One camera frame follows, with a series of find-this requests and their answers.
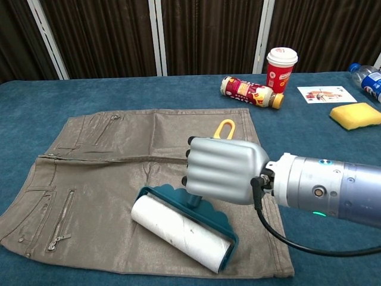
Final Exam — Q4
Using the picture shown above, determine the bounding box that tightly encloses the teal lint roller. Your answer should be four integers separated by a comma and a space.
130, 119, 241, 273

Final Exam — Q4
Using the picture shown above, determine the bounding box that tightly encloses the dark curtain screen panel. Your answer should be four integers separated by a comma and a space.
160, 0, 264, 76
0, 0, 60, 85
40, 0, 157, 80
264, 0, 381, 74

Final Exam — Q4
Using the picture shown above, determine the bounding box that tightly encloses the red label drink bottle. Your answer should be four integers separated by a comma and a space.
220, 76, 285, 110

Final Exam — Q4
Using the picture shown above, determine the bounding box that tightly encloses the clear water bottle blue label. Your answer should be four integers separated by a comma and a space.
348, 62, 381, 104

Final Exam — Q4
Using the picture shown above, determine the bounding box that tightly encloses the brown zipper skirt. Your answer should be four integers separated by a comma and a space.
0, 107, 295, 278

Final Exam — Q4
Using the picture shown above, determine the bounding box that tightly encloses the yellow sponge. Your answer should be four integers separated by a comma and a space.
329, 102, 381, 131

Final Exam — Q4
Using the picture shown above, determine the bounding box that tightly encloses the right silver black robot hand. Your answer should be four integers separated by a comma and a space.
181, 135, 270, 206

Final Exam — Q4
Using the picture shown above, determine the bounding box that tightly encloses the blue table cover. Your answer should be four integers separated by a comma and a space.
0, 71, 381, 286

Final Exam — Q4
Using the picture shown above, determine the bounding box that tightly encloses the red paper cup white lid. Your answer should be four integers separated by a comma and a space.
266, 46, 299, 95

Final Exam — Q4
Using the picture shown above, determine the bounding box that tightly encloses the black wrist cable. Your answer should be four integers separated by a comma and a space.
251, 175, 381, 257

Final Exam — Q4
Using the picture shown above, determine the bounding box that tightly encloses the white printed card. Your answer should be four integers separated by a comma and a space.
296, 85, 358, 104

